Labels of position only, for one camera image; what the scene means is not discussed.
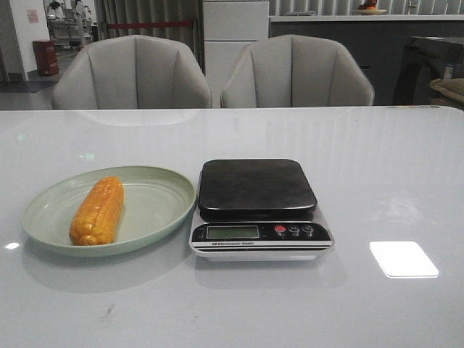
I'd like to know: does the red barrier tape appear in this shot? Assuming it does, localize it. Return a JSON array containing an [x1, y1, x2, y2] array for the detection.
[[107, 20, 195, 30]]

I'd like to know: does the grey upholstered chair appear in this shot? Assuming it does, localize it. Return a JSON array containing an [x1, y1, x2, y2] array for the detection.
[[220, 35, 375, 108], [51, 35, 212, 109]]

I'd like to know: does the pink paper wall notice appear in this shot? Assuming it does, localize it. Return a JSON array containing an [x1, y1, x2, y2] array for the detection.
[[27, 9, 39, 24]]

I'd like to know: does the dark grey counter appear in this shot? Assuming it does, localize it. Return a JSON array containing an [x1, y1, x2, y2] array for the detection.
[[270, 14, 463, 105]]

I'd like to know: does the white drawer cabinet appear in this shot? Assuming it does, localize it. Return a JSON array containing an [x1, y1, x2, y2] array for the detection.
[[202, 1, 269, 108]]

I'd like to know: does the fruit bowl on counter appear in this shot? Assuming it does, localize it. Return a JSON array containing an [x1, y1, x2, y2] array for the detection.
[[354, 0, 387, 15]]

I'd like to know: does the black electronic kitchen scale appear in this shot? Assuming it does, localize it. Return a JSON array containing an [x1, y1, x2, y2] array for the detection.
[[189, 159, 335, 262]]

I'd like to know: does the black appliance at right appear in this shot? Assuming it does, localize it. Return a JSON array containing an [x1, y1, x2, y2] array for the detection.
[[393, 36, 463, 105]]

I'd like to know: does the beige cushion at right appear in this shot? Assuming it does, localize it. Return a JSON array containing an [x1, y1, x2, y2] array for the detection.
[[429, 78, 464, 110]]

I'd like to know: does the orange corn cob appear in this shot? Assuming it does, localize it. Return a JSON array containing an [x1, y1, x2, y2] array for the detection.
[[69, 176, 125, 246]]

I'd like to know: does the light green round plate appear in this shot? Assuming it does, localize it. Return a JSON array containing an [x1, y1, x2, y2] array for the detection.
[[22, 166, 196, 257]]

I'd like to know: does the red trash bin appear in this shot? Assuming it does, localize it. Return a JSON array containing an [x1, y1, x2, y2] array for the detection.
[[33, 40, 59, 76]]

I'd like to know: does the grey upholstered chair left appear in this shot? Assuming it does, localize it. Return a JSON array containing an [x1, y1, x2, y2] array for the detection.
[[51, 35, 212, 109]]

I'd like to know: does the grey upholstered chair right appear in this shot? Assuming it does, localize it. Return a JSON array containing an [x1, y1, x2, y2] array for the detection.
[[220, 35, 375, 108]]

